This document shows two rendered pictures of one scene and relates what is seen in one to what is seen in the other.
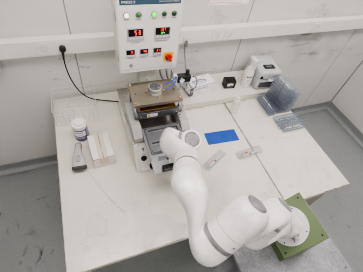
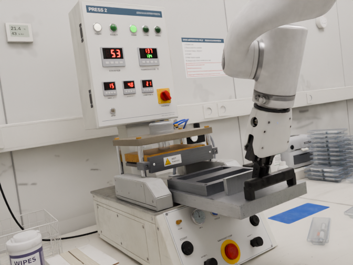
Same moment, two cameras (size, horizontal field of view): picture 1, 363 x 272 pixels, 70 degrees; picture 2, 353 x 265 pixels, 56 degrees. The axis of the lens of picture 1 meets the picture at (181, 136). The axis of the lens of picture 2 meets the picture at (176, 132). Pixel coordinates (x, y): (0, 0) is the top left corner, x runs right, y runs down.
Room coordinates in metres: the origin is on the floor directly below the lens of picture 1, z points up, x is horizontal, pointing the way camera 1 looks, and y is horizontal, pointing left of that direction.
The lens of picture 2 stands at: (0.02, 0.26, 1.16)
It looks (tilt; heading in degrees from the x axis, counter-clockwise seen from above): 3 degrees down; 354
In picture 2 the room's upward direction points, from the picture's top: 7 degrees counter-clockwise
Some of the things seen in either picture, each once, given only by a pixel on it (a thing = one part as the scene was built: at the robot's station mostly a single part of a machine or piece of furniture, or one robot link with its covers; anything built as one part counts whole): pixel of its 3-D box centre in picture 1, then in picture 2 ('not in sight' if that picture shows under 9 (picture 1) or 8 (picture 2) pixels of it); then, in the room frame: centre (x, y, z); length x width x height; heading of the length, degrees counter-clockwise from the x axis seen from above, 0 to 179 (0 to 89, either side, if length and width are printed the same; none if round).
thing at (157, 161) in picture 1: (168, 145); (228, 184); (0.82, 0.06, 0.97); 0.30 x 0.22 x 0.08; 28
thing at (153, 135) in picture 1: (165, 137); (215, 178); (0.87, 0.08, 0.98); 0.20 x 0.17 x 0.03; 118
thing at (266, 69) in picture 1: (262, 72); (286, 150); (1.81, -0.54, 0.88); 0.25 x 0.20 x 0.17; 22
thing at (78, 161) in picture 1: (78, 155); not in sight; (0.77, 0.57, 0.79); 0.20 x 0.08 x 0.08; 28
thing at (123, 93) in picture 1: (152, 109); (164, 187); (1.11, 0.21, 0.93); 0.46 x 0.35 x 0.01; 28
